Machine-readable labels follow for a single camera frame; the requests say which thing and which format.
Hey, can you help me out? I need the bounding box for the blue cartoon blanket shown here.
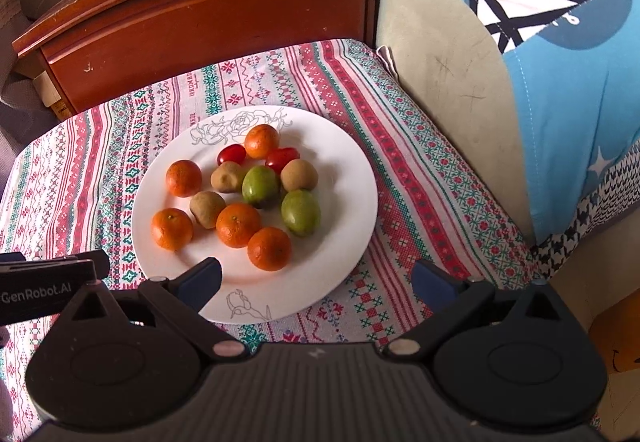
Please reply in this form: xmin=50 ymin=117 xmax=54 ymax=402
xmin=462 ymin=0 xmax=639 ymax=275

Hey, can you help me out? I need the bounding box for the red tomato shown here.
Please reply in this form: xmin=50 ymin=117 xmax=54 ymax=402
xmin=217 ymin=144 xmax=247 ymax=166
xmin=265 ymin=147 xmax=300 ymax=176

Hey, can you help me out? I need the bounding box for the orange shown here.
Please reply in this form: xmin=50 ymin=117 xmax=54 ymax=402
xmin=216 ymin=202 xmax=262 ymax=248
xmin=165 ymin=159 xmax=202 ymax=197
xmin=247 ymin=226 xmax=292 ymax=272
xmin=151 ymin=208 xmax=194 ymax=251
xmin=244 ymin=124 xmax=280 ymax=160

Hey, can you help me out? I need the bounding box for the patterned tablecloth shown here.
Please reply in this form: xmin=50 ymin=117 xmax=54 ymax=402
xmin=0 ymin=38 xmax=551 ymax=442

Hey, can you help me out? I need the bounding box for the green fruit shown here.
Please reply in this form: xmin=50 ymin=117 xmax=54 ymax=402
xmin=281 ymin=190 xmax=321 ymax=237
xmin=242 ymin=166 xmax=279 ymax=208

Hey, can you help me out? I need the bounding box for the green fruit front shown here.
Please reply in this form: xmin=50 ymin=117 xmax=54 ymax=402
xmin=281 ymin=190 xmax=321 ymax=237

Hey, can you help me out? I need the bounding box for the cardboard box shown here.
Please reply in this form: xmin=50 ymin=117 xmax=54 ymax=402
xmin=13 ymin=53 xmax=73 ymax=121

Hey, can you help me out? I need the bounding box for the orange front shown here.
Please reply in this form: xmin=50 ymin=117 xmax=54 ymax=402
xmin=247 ymin=226 xmax=292 ymax=272

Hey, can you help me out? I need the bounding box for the red tomato front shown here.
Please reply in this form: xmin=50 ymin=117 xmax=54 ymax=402
xmin=265 ymin=147 xmax=300 ymax=176

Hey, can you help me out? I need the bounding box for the wooden cabinet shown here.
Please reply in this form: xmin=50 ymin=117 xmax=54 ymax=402
xmin=13 ymin=0 xmax=378 ymax=114

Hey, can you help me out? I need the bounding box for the beige sofa cushion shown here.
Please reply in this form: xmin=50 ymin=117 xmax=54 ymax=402
xmin=376 ymin=0 xmax=535 ymax=244

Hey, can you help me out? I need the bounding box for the kiwi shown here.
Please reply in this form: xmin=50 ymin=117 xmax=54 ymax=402
xmin=210 ymin=162 xmax=246 ymax=194
xmin=190 ymin=191 xmax=227 ymax=230
xmin=280 ymin=158 xmax=319 ymax=192

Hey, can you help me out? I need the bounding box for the grey checked curtain cloth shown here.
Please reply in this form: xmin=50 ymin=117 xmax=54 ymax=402
xmin=0 ymin=0 xmax=58 ymax=190

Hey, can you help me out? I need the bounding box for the white floral plate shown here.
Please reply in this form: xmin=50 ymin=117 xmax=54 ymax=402
xmin=131 ymin=104 xmax=380 ymax=325

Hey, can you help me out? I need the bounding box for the green fruit back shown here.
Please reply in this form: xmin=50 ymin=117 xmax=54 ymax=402
xmin=242 ymin=166 xmax=279 ymax=208

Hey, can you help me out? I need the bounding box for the red tomato back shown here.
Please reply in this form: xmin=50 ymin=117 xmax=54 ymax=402
xmin=217 ymin=144 xmax=247 ymax=166

